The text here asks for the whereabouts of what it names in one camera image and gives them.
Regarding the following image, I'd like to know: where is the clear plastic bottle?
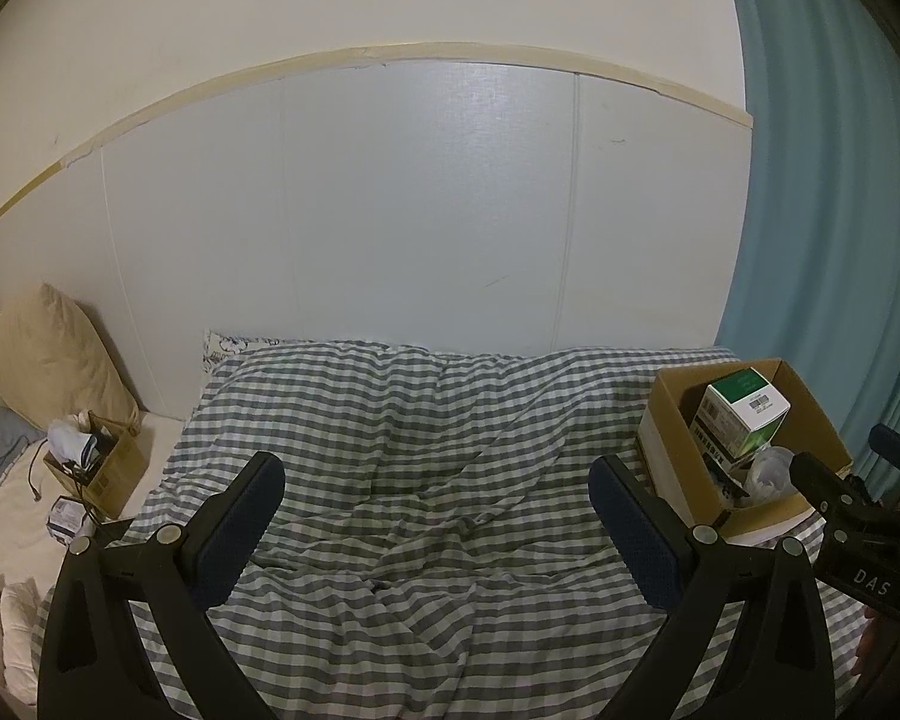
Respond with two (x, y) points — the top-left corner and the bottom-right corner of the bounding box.
(745, 445), (797, 501)

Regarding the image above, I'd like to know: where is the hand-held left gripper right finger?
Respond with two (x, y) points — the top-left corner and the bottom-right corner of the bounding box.
(589, 454), (841, 720)

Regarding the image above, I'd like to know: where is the small cardboard box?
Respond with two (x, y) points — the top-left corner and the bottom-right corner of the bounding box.
(42, 410), (152, 524)

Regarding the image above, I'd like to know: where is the checkered blanket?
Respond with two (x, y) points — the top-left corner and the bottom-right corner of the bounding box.
(41, 340), (871, 720)

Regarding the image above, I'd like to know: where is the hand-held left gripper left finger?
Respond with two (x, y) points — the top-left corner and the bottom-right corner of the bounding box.
(36, 451), (286, 720)

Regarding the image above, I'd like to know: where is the beige pillow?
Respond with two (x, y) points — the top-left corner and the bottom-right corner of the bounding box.
(0, 283), (141, 434)

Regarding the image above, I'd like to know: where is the white fluffy cloth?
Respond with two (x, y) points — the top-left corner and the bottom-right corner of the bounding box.
(0, 573), (44, 700)

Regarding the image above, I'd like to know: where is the person's right hand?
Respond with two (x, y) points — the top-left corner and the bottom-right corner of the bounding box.
(855, 606), (886, 680)

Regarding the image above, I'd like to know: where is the small dark and white box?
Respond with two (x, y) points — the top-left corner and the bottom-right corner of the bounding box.
(46, 496), (96, 542)

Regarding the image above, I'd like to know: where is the large cardboard box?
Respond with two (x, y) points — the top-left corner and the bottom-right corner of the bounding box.
(637, 358), (854, 542)

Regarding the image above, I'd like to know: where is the white bed sheet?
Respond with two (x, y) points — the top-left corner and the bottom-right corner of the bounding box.
(0, 411), (190, 695)

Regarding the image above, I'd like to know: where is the green and white medicine box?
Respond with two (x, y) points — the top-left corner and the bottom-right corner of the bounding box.
(688, 367), (791, 464)

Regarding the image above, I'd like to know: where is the beige tape strip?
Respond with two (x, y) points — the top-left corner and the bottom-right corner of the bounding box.
(0, 42), (754, 242)

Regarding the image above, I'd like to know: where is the patterned white pillow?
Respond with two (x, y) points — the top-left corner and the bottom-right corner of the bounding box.
(202, 329), (284, 374)

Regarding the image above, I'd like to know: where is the teal curtain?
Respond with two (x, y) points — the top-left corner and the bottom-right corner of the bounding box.
(715, 0), (900, 497)

